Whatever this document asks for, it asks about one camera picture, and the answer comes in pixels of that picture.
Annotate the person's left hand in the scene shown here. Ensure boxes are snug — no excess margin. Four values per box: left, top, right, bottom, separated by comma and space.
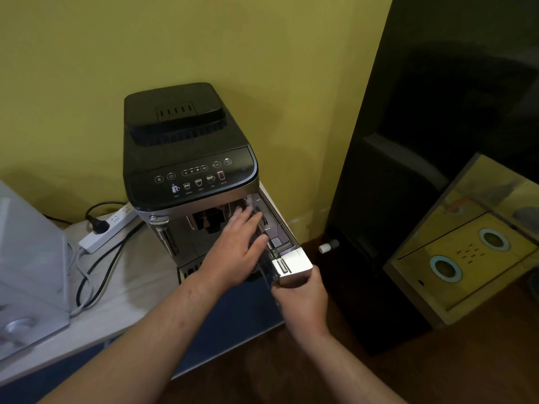
197, 207, 270, 291

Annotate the person's right hand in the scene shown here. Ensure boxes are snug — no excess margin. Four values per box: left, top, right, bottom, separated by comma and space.
271, 265, 330, 338

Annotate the clear water tank silver front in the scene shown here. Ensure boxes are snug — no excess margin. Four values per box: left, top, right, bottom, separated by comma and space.
246, 192, 314, 289

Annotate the person's right forearm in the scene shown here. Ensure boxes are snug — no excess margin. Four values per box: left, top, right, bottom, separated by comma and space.
294, 328, 407, 404

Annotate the person's left forearm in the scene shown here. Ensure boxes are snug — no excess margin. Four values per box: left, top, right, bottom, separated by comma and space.
40, 271, 236, 404

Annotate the black drip tray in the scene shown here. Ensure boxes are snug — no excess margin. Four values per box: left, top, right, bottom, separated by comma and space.
177, 256, 211, 286

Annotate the silver steam wand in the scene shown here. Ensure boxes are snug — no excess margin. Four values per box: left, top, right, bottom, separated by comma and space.
149, 214, 180, 258

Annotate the black and silver coffee machine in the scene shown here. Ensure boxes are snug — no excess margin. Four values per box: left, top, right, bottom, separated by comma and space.
123, 82, 296, 287

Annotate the white power strip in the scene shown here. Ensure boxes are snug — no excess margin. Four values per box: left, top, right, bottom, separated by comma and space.
79, 206, 142, 254

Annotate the black bean hopper lid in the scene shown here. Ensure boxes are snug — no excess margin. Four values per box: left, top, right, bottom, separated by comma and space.
125, 82, 226, 147

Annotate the black power plug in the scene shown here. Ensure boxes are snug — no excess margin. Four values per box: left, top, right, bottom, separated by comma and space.
85, 212, 111, 235

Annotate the tall black cabinet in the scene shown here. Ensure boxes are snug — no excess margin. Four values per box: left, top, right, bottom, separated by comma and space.
321, 0, 539, 357

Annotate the wooden box with mirrored side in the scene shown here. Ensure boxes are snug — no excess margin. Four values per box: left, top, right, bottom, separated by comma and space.
382, 152, 539, 327

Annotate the white translucent appliance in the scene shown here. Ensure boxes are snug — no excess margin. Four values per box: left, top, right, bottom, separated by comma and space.
0, 181, 72, 363

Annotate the black power cable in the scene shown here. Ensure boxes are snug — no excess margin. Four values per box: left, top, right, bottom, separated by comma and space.
42, 201, 146, 311

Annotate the white power cable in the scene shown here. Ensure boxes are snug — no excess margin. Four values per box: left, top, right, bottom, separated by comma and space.
67, 243, 97, 318

